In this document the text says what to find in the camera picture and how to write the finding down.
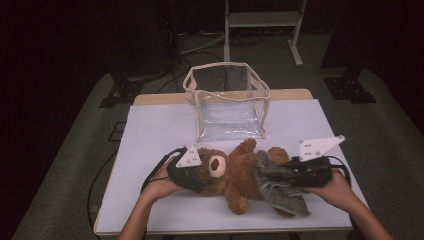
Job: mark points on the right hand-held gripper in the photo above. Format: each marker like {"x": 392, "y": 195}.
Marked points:
{"x": 310, "y": 173}

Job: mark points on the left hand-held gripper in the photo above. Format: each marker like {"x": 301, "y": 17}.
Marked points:
{"x": 186, "y": 176}

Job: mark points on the grey fuzzy cloth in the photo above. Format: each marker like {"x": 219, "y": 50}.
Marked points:
{"x": 280, "y": 196}

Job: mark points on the brown teddy bear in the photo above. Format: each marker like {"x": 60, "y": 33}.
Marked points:
{"x": 240, "y": 173}

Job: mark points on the clear plastic bag beige trim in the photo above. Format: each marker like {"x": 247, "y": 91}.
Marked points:
{"x": 230, "y": 123}

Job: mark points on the person's left hand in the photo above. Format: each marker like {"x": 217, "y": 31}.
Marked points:
{"x": 158, "y": 186}

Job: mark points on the person's right hand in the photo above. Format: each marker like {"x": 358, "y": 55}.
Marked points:
{"x": 336, "y": 193}

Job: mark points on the black floor outlet plate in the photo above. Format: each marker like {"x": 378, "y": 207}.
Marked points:
{"x": 117, "y": 131}

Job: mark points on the wooden table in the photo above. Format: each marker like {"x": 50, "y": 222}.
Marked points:
{"x": 156, "y": 99}

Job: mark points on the black stand base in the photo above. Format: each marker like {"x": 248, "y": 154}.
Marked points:
{"x": 125, "y": 90}
{"x": 346, "y": 88}

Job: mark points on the black equipment tower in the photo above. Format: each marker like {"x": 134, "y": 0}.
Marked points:
{"x": 170, "y": 40}

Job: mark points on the white metal stand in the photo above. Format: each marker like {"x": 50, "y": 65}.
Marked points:
{"x": 263, "y": 19}

